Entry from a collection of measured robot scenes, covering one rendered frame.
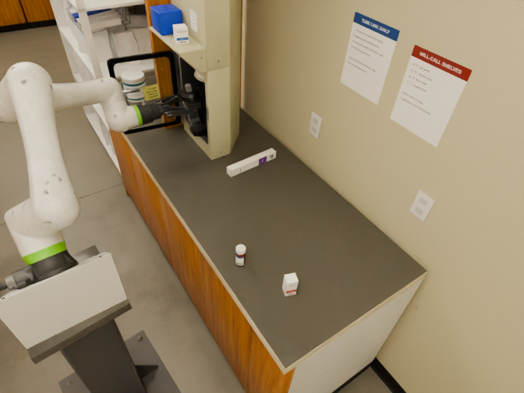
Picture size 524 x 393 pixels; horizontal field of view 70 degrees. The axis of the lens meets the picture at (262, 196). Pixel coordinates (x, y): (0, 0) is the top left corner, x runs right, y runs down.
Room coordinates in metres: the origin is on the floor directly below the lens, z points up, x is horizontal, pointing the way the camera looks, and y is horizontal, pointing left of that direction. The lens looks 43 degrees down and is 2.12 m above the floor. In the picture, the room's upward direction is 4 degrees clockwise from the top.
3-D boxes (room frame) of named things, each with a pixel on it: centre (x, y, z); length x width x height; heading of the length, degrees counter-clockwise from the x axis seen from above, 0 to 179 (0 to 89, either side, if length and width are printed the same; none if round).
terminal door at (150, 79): (1.65, 0.60, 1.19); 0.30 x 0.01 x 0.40; 119
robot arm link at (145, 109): (1.45, 0.56, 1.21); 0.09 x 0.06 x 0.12; 37
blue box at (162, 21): (1.64, 0.46, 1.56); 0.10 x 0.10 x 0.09; 37
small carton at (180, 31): (1.53, 0.38, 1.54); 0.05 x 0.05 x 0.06; 25
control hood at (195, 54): (1.58, 0.41, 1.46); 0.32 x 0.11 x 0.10; 37
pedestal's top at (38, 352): (0.67, 0.65, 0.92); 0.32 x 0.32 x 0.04; 42
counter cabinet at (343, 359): (1.51, 0.21, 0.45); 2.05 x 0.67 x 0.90; 37
